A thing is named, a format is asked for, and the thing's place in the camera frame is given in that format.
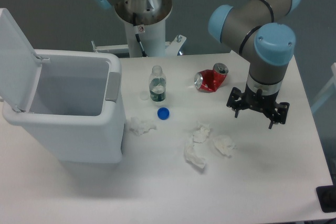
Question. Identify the white crumpled paper centre bottom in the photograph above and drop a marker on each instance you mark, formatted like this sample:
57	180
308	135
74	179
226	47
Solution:
191	156

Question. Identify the crushed red soda can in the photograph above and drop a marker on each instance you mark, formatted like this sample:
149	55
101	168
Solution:
210	80

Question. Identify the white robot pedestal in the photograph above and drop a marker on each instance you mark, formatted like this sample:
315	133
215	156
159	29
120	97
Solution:
145	28

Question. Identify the white frame at right edge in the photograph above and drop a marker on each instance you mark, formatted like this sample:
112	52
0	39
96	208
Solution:
325	93

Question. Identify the blue bottle cap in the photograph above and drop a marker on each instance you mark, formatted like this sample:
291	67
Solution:
163	113

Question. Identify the white paper ball near bin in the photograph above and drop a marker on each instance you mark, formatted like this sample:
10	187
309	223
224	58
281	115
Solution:
139	127

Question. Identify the white paper ball centre top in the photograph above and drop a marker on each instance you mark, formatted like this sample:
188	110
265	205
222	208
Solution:
201	133

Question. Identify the white trash bin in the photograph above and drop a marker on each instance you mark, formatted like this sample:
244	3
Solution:
77	112

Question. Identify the white paper ball right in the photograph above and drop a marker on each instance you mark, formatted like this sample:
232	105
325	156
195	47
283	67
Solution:
224	144

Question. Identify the black device at table edge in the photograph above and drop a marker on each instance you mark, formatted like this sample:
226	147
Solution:
326	197

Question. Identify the white trash bin lid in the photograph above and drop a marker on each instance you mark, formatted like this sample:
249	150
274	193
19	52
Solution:
20	65

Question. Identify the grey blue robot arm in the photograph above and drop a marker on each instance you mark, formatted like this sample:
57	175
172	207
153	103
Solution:
252	31

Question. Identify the clear plastic bottle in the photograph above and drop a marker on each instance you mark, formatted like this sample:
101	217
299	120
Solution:
157	84

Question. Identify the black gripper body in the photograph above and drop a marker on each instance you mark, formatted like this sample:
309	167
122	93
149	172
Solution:
256	101

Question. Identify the small clear plastic cap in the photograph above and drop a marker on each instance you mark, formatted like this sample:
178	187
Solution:
144	96

